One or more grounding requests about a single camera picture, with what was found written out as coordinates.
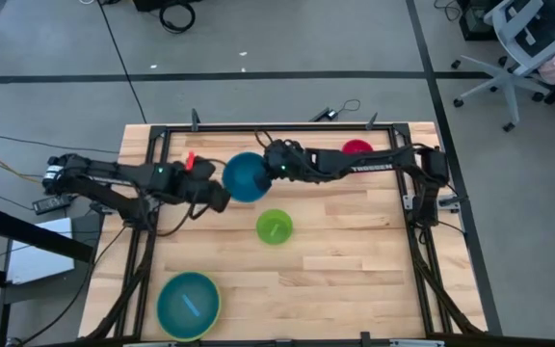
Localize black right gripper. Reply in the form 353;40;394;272
252;139;308;193

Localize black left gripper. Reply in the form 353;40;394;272
174;157;233;214

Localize blue plastic bowl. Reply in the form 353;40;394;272
221;151;275;204

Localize small green plastic bowl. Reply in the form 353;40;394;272
255;207;295;247

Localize small black floor adapter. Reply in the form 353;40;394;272
307;98;362;123

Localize red plastic bowl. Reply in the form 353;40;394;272
340;138;376;156

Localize large teal bowl green rim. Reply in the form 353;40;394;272
155;270;223;343

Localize black power adapter brick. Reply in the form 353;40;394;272
31;194;74;216

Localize white box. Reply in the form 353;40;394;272
6;217;76;285

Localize black equipment case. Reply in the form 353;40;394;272
456;0;503;42

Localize grey office chair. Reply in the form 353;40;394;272
450;0;555;133

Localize black metal table frame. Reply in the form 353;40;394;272
84;108;489;347

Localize coiled black cable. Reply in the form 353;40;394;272
158;1;198;36

